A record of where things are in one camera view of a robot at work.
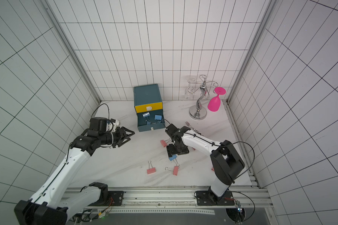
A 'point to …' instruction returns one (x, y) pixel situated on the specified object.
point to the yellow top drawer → (149, 107)
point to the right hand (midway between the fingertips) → (171, 155)
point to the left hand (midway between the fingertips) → (131, 137)
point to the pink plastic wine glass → (214, 104)
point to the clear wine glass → (189, 92)
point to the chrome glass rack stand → (198, 112)
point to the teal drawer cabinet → (146, 93)
